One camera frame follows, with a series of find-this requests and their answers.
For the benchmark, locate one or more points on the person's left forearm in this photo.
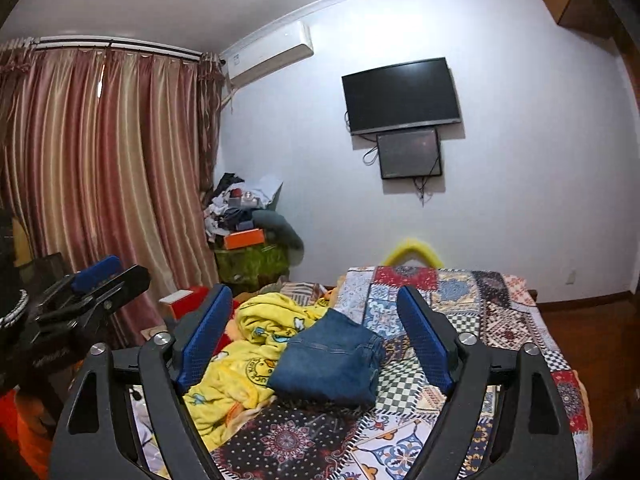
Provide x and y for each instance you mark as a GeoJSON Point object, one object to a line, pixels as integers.
{"type": "Point", "coordinates": [35, 435]}

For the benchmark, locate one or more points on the orange box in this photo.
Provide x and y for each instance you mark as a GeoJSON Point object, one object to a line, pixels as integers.
{"type": "Point", "coordinates": [243, 239]}

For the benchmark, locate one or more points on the yellow curved cushion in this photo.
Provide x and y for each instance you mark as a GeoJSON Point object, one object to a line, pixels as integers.
{"type": "Point", "coordinates": [415, 247]}

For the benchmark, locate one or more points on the small black wall screen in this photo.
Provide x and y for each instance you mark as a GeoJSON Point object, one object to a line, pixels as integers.
{"type": "Point", "coordinates": [409, 152]}

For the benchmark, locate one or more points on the blue denim jeans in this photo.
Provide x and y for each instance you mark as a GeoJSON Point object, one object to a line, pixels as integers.
{"type": "Point", "coordinates": [325, 360]}

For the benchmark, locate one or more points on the green covered cabinet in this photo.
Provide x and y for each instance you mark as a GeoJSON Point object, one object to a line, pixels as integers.
{"type": "Point", "coordinates": [255, 262]}

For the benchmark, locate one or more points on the pile of clothes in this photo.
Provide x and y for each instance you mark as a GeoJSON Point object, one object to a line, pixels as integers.
{"type": "Point", "coordinates": [235, 207]}

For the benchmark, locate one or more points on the white air conditioner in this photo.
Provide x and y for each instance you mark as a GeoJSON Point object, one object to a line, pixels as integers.
{"type": "Point", "coordinates": [265, 57]}

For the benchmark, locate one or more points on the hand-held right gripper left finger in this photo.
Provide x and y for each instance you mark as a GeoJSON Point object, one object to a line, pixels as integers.
{"type": "Point", "coordinates": [205, 340]}

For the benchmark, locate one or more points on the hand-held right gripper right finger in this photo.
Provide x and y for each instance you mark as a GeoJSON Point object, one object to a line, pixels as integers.
{"type": "Point", "coordinates": [425, 340]}

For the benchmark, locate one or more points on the white curtain rail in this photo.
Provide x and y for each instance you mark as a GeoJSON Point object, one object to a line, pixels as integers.
{"type": "Point", "coordinates": [125, 46]}

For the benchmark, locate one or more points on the yellow cartoon blanket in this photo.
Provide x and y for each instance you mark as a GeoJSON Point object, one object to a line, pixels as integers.
{"type": "Point", "coordinates": [260, 360]}

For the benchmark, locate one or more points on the red and white box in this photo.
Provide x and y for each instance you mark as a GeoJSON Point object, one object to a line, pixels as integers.
{"type": "Point", "coordinates": [192, 300]}

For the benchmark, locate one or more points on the striped pink curtain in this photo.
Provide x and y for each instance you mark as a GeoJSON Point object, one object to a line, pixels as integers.
{"type": "Point", "coordinates": [125, 160]}

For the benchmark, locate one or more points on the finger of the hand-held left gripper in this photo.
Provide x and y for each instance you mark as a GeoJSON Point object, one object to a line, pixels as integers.
{"type": "Point", "coordinates": [95, 270]}
{"type": "Point", "coordinates": [125, 285]}

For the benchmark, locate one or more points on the grey cloth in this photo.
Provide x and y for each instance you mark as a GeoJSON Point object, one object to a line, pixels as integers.
{"type": "Point", "coordinates": [280, 225]}

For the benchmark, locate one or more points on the patchwork bedspread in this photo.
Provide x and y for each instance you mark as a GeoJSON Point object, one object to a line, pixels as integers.
{"type": "Point", "coordinates": [500, 310]}

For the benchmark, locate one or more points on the black wall television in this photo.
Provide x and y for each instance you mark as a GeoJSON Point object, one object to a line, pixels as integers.
{"type": "Point", "coordinates": [400, 92]}

